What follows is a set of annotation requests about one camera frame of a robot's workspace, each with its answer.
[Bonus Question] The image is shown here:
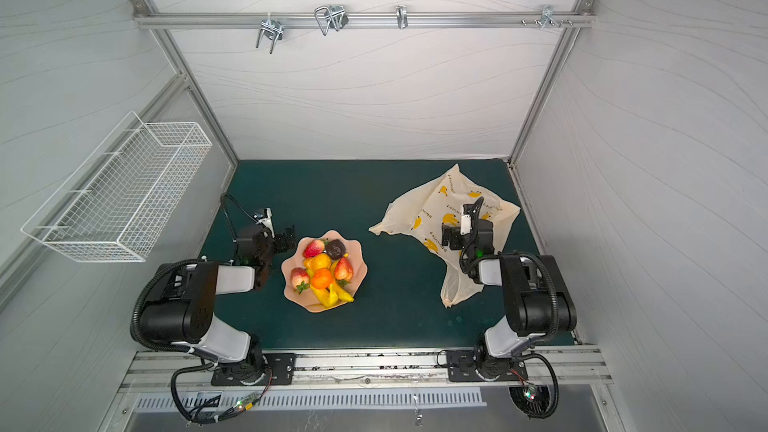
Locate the metal u-bolt clamp middle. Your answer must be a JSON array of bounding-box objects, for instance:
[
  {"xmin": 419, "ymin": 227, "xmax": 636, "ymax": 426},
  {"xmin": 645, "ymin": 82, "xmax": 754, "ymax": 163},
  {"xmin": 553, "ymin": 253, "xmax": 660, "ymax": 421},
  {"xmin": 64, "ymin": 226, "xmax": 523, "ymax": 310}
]
[{"xmin": 314, "ymin": 4, "xmax": 349, "ymax": 36}]

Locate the small metal bracket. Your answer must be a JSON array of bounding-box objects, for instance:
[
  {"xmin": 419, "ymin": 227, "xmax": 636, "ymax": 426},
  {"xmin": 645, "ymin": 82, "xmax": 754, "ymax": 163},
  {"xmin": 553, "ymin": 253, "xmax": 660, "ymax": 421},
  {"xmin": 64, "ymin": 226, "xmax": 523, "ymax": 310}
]
[{"xmin": 395, "ymin": 5, "xmax": 408, "ymax": 30}]

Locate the metal u-bolt clamp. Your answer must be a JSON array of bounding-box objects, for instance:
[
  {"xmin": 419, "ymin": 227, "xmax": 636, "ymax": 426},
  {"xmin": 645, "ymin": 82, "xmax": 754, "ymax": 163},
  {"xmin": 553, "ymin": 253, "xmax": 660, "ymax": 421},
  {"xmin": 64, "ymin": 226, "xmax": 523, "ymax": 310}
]
[
  {"xmin": 255, "ymin": 16, "xmax": 284, "ymax": 54},
  {"xmin": 314, "ymin": 4, "xmax": 349, "ymax": 36}
]

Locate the pink wavy fruit plate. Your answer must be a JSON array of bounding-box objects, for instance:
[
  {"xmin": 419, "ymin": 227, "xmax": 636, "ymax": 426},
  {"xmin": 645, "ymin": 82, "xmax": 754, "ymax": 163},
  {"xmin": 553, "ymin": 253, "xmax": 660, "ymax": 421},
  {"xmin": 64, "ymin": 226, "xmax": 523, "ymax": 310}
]
[{"xmin": 281, "ymin": 230, "xmax": 368, "ymax": 313}]

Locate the yellow mango fruit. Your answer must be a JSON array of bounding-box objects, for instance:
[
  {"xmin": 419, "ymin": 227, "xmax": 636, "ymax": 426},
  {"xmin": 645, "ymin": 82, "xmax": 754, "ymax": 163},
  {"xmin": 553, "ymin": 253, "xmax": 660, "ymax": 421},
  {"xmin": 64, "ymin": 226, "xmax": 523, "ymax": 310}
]
[{"xmin": 303, "ymin": 253, "xmax": 333, "ymax": 271}]

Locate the black base cable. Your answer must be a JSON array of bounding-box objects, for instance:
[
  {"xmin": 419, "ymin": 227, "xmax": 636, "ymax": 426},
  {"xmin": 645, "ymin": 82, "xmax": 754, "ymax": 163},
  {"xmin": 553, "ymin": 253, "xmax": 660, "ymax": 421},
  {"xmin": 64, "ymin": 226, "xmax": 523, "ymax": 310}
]
[
  {"xmin": 508, "ymin": 352, "xmax": 560, "ymax": 420},
  {"xmin": 169, "ymin": 362, "xmax": 274, "ymax": 425}
]

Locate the cream banana print plastic bag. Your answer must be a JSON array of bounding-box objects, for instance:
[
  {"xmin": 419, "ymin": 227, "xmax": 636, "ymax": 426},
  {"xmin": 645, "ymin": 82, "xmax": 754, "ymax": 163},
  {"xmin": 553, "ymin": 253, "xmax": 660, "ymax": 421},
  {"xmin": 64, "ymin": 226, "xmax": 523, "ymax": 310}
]
[{"xmin": 369, "ymin": 165, "xmax": 521, "ymax": 308}]

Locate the green table mat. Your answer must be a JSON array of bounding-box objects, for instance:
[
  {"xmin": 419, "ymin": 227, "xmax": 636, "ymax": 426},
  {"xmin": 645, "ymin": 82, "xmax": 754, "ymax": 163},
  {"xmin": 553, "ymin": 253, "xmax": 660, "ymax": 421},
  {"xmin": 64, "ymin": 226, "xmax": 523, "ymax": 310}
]
[{"xmin": 198, "ymin": 161, "xmax": 504, "ymax": 349}]

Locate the yellow banana left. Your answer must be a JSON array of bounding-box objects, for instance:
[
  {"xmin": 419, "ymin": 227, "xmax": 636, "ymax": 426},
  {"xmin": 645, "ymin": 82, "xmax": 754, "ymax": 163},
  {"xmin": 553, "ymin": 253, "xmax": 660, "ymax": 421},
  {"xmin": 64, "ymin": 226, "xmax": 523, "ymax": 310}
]
[{"xmin": 310, "ymin": 286, "xmax": 339, "ymax": 308}]

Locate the red peach left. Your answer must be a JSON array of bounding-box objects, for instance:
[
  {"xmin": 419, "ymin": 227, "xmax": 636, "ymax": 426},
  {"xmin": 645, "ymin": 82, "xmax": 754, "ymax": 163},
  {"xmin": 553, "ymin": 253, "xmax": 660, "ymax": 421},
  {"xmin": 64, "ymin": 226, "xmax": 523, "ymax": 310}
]
[{"xmin": 290, "ymin": 267, "xmax": 311, "ymax": 294}]

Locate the yellow banana right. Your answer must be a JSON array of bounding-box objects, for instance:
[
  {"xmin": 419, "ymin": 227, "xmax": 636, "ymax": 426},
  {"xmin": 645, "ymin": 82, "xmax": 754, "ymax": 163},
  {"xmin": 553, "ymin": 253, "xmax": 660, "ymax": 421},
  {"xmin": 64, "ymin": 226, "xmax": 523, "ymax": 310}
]
[{"xmin": 330, "ymin": 282, "xmax": 354, "ymax": 303}]

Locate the aluminium crossbar rail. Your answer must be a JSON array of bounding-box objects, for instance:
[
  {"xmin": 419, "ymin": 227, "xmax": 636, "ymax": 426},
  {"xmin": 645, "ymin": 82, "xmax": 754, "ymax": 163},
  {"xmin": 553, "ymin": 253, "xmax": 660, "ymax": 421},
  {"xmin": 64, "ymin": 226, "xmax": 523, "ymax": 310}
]
[{"xmin": 135, "ymin": 9, "xmax": 597, "ymax": 30}]

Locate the white wire basket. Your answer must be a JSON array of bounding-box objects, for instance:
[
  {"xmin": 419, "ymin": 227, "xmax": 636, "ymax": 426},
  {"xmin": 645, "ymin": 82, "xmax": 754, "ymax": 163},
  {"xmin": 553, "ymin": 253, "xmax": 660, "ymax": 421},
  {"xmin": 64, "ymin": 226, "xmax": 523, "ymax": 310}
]
[{"xmin": 21, "ymin": 112, "xmax": 212, "ymax": 263}]

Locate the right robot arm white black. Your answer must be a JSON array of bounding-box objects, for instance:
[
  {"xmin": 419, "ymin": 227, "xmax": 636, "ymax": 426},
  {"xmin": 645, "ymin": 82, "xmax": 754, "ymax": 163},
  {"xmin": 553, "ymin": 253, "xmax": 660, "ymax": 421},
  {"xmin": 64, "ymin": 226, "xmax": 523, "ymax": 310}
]
[{"xmin": 441, "ymin": 215, "xmax": 577, "ymax": 381}]

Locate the white vent grille strip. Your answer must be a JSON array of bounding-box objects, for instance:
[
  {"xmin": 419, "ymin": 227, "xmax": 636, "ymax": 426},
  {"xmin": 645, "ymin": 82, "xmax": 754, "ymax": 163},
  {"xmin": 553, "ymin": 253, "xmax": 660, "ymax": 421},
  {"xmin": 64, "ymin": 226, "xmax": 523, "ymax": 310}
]
[{"xmin": 134, "ymin": 387, "xmax": 487, "ymax": 413}]

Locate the metal u-bolt clamp left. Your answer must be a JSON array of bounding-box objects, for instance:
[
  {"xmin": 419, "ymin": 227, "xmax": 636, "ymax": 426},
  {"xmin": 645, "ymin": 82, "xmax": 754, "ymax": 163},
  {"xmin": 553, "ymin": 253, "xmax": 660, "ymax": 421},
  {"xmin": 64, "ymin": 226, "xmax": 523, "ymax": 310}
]
[{"xmin": 255, "ymin": 16, "xmax": 284, "ymax": 54}]

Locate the orange fruit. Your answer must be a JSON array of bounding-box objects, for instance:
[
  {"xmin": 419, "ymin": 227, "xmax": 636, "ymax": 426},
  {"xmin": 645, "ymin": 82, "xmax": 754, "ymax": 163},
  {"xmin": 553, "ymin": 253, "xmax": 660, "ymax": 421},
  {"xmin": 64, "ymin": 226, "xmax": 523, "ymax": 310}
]
[{"xmin": 311, "ymin": 269, "xmax": 334, "ymax": 289}]

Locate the red strawberry top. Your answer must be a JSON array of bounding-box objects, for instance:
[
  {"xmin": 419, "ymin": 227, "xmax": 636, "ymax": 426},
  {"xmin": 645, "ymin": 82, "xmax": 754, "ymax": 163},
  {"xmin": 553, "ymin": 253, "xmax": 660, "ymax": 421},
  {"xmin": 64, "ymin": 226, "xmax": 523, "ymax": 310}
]
[{"xmin": 302, "ymin": 239, "xmax": 326, "ymax": 258}]

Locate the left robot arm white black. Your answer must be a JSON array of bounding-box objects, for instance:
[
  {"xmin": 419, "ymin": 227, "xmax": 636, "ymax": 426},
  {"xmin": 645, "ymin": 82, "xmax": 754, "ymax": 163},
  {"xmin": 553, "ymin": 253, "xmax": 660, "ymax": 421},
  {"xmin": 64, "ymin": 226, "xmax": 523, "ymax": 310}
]
[{"xmin": 130, "ymin": 223, "xmax": 296, "ymax": 386}]

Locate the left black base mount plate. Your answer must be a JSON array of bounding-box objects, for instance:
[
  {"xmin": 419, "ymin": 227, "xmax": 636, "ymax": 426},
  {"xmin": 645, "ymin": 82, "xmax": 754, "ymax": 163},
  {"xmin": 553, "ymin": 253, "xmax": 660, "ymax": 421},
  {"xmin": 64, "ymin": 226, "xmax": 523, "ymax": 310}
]
[{"xmin": 210, "ymin": 353, "xmax": 296, "ymax": 387}]

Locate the metal bolt clamp right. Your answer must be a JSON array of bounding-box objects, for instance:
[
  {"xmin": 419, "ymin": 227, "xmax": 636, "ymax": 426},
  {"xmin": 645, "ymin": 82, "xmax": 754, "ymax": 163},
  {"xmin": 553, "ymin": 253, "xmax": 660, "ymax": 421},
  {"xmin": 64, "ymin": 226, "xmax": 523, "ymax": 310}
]
[{"xmin": 520, "ymin": 5, "xmax": 573, "ymax": 30}]

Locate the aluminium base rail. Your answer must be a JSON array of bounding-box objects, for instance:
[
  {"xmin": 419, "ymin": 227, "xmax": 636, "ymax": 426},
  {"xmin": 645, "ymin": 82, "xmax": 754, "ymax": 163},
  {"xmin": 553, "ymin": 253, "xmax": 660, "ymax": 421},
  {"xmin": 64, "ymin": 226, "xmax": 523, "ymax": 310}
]
[{"xmin": 118, "ymin": 345, "xmax": 614, "ymax": 393}]

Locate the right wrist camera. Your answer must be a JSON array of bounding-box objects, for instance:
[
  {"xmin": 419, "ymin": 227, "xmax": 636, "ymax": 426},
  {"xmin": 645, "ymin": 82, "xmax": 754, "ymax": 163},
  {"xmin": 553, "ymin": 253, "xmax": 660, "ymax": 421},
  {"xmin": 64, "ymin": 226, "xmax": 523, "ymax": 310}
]
[{"xmin": 460, "ymin": 204, "xmax": 480, "ymax": 236}]

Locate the left black base cable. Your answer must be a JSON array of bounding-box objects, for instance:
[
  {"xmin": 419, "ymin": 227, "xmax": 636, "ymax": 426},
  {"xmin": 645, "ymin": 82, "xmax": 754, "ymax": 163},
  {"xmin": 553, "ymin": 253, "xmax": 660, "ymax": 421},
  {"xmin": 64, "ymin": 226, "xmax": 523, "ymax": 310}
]
[{"xmin": 169, "ymin": 362, "xmax": 274, "ymax": 425}]

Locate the yellow banana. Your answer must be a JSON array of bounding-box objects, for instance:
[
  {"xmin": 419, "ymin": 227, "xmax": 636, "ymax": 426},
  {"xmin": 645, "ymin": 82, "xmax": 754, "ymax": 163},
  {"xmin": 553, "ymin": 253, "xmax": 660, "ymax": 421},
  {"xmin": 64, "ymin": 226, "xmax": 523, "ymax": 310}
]
[
  {"xmin": 330, "ymin": 282, "xmax": 354, "ymax": 303},
  {"xmin": 310, "ymin": 286, "xmax": 339, "ymax": 308}
]

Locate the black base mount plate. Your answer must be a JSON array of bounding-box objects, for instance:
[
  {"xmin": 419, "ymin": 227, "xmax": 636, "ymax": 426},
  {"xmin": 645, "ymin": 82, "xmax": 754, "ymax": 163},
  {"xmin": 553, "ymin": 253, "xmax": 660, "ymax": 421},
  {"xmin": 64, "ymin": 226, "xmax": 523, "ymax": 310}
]
[
  {"xmin": 210, "ymin": 353, "xmax": 296, "ymax": 387},
  {"xmin": 439, "ymin": 349, "xmax": 528, "ymax": 384}
]

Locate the right black base cable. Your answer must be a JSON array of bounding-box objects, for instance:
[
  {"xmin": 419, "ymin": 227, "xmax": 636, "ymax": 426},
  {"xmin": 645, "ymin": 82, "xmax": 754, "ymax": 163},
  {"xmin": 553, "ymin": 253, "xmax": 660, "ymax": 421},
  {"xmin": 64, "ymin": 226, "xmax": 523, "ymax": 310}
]
[{"xmin": 508, "ymin": 352, "xmax": 560, "ymax": 420}]

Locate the dark brown mangosteen fruit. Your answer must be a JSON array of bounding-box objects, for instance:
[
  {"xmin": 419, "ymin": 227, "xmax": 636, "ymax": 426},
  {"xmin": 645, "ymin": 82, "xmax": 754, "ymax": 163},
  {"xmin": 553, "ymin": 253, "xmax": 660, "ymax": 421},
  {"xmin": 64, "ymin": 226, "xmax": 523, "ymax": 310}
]
[{"xmin": 325, "ymin": 239, "xmax": 347, "ymax": 261}]

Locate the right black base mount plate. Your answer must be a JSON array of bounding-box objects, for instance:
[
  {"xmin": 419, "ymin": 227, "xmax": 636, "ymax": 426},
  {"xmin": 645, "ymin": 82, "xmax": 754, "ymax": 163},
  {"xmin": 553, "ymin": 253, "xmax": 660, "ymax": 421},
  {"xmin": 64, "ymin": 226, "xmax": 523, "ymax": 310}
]
[{"xmin": 439, "ymin": 349, "xmax": 528, "ymax": 384}]

